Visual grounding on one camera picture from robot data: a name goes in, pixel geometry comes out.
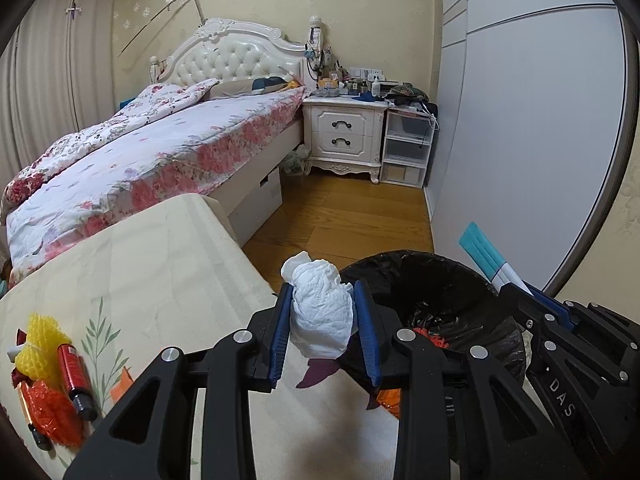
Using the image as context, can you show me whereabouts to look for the white wardrobe door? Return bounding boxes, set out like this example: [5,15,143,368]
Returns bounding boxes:
[429,0,640,297]

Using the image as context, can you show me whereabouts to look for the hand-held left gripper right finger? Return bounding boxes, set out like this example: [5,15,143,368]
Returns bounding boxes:
[352,280,588,480]

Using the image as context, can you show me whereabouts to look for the nightstand clutter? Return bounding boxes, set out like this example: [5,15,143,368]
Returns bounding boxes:
[305,45,392,104]

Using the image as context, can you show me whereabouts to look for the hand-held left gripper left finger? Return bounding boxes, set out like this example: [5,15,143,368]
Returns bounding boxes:
[62,282,294,480]

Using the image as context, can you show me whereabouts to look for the red mesh net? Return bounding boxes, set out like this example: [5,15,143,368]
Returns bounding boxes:
[411,326,452,352]

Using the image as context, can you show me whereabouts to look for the orange foam net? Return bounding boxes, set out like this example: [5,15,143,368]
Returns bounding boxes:
[20,379,86,449]

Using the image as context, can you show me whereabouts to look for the white under-bed box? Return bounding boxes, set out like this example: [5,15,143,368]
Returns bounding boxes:
[227,165,285,249]

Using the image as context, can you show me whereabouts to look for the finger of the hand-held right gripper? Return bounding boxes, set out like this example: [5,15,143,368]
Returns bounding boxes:
[496,283,632,397]
[529,285,640,362]

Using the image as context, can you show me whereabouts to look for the white tufted bed frame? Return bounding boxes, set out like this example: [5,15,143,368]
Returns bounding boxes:
[149,17,309,249]

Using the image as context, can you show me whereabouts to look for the clear plastic drawer unit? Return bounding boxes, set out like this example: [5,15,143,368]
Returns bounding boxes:
[378,106,434,190]

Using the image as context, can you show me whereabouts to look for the thin metal rod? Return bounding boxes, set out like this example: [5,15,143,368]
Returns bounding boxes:
[119,0,207,59]

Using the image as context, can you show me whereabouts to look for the beige curtain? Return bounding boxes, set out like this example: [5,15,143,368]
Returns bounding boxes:
[0,0,122,183]

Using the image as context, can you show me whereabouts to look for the dark bag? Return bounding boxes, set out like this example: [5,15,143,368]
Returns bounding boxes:
[387,82,439,112]

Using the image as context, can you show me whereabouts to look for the trash bin with black bag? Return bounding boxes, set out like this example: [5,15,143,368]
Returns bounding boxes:
[340,250,529,423]

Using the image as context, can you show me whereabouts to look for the yellow foam net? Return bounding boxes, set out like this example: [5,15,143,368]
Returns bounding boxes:
[14,312,69,384]

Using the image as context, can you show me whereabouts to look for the leaf printed tablecloth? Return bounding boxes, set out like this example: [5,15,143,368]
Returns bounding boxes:
[0,192,453,480]

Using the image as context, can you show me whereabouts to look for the red tube with black cap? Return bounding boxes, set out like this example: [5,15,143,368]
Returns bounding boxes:
[56,342,99,422]
[17,382,54,452]

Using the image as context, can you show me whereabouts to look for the floral quilt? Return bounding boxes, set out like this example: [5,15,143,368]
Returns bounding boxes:
[4,78,222,206]

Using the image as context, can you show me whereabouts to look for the beige pillow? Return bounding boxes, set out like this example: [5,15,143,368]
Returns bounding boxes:
[206,76,302,99]

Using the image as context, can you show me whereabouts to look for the green plastic bag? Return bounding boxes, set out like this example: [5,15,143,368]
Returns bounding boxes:
[281,144,312,177]

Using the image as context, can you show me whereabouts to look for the white tissue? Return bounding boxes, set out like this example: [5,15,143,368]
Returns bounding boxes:
[280,251,357,360]

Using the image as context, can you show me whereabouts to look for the teal and white packet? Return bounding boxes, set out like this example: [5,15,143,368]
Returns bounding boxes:
[459,221,534,295]

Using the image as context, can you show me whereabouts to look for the floral bed sheet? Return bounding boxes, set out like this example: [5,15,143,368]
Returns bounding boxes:
[4,85,307,288]

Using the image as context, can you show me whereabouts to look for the white nightstand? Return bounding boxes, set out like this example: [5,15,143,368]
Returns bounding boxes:
[302,95,390,184]

